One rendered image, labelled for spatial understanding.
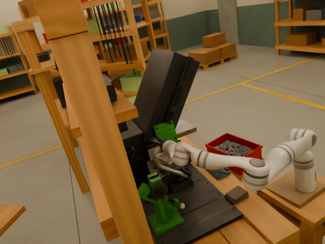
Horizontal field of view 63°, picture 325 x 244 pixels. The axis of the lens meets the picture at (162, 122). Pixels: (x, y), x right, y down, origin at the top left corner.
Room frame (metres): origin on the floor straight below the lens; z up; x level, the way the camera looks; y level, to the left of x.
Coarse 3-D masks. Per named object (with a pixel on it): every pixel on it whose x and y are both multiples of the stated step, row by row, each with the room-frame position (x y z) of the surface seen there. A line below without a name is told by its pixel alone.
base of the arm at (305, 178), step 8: (296, 168) 1.06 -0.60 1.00; (304, 168) 1.03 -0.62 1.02; (312, 168) 1.03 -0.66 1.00; (296, 176) 1.06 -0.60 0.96; (304, 176) 1.03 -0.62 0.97; (312, 176) 1.03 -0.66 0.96; (296, 184) 1.06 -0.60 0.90; (304, 184) 1.03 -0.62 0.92; (312, 184) 1.02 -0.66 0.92; (304, 192) 1.03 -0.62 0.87
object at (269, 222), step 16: (192, 144) 1.70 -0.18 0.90; (208, 176) 1.29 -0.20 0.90; (224, 192) 1.13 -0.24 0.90; (240, 208) 0.99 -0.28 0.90; (256, 208) 0.97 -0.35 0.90; (272, 208) 0.94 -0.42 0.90; (256, 224) 0.88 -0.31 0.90; (272, 224) 0.86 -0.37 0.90; (288, 224) 0.84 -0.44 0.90; (272, 240) 0.78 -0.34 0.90; (288, 240) 0.78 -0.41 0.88
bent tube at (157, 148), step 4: (156, 148) 1.28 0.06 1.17; (160, 148) 1.28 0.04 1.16; (156, 152) 1.26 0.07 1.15; (156, 160) 1.25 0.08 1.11; (156, 164) 1.25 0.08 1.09; (160, 164) 1.25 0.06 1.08; (160, 168) 1.24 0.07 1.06; (164, 168) 1.24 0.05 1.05; (168, 168) 1.25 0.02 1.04; (172, 168) 1.26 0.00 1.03; (168, 172) 1.25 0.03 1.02; (172, 172) 1.24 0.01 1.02; (176, 172) 1.25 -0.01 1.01; (180, 172) 1.25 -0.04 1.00; (184, 172) 1.27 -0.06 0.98; (180, 176) 1.25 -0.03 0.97; (184, 176) 1.25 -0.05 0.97
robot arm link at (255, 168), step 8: (208, 152) 0.94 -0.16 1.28; (200, 160) 0.92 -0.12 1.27; (208, 160) 0.90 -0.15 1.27; (216, 160) 0.89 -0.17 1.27; (224, 160) 0.87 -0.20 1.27; (232, 160) 0.86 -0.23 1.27; (240, 160) 0.85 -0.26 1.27; (248, 160) 0.84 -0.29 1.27; (256, 160) 0.83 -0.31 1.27; (208, 168) 0.90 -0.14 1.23; (216, 168) 0.88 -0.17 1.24; (248, 168) 0.80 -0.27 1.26; (256, 168) 0.79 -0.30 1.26; (264, 168) 0.79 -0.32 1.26; (256, 176) 0.78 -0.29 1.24; (264, 176) 0.78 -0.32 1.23
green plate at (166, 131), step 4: (160, 124) 1.35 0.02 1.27; (164, 124) 1.35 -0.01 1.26; (168, 124) 1.36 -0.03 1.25; (172, 124) 1.36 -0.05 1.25; (156, 128) 1.34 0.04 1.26; (160, 128) 1.34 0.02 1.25; (164, 128) 1.35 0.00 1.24; (168, 128) 1.35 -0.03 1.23; (172, 128) 1.36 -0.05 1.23; (156, 132) 1.33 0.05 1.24; (160, 132) 1.34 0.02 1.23; (164, 132) 1.34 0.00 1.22; (168, 132) 1.34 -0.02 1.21; (172, 132) 1.35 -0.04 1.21; (156, 136) 1.33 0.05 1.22; (160, 136) 1.33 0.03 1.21; (164, 136) 1.33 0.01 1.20; (168, 136) 1.34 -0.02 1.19; (172, 136) 1.34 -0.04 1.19; (176, 136) 1.35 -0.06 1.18; (172, 140) 1.33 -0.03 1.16; (176, 140) 1.34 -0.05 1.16
